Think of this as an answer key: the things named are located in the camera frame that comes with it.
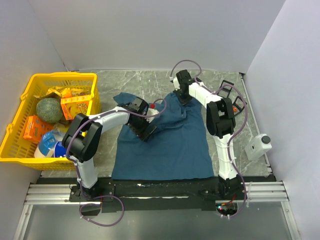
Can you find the blue t-shirt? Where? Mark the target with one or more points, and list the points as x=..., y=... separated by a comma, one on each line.
x=176, y=150

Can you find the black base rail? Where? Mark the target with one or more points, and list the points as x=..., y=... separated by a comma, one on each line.
x=149, y=195

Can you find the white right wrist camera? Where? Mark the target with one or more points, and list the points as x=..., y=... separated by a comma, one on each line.
x=175, y=82

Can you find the white webcam device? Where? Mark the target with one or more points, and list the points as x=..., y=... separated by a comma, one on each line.
x=258, y=146

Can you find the green melon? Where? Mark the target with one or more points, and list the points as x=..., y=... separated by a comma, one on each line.
x=49, y=110

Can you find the aluminium frame rail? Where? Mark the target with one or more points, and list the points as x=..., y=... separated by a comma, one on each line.
x=46, y=192

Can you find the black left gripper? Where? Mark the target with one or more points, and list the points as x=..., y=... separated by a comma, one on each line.
x=145, y=134

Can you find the black frame near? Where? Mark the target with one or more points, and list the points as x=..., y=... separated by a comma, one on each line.
x=239, y=104

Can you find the yellow plastic basket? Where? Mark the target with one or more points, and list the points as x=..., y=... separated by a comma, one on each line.
x=15, y=148

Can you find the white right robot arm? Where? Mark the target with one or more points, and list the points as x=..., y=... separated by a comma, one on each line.
x=220, y=123

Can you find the white blue bottle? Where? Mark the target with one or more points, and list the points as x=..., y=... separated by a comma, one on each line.
x=45, y=148

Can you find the orange snack box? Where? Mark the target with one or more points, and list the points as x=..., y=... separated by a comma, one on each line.
x=35, y=129

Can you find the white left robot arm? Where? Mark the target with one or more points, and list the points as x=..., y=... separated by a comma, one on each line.
x=82, y=138

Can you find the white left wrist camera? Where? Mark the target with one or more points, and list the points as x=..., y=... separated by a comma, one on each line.
x=151, y=114

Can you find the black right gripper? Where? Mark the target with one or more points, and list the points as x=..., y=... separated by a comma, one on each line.
x=183, y=101

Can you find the yellow snack bag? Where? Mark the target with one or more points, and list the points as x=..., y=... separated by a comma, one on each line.
x=62, y=92

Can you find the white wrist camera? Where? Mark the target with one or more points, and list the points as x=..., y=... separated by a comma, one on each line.
x=151, y=114
x=175, y=82

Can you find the orange cracker box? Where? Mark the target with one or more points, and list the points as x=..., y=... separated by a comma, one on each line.
x=71, y=106

